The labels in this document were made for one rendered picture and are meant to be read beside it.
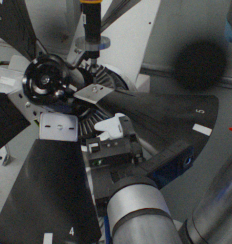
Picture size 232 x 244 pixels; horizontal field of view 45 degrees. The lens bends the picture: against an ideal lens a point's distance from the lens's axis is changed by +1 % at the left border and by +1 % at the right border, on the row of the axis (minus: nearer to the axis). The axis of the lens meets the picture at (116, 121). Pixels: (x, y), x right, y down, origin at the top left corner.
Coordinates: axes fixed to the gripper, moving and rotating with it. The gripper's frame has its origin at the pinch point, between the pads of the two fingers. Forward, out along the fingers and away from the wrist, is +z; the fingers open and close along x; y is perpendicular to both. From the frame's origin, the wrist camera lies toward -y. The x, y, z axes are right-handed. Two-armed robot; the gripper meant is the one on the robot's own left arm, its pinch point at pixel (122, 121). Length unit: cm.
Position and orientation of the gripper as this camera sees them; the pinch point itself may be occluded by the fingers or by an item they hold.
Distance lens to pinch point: 54.2
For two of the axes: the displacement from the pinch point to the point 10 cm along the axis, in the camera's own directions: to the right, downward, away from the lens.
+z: -1.7, -5.1, 8.4
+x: 1.1, 8.4, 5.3
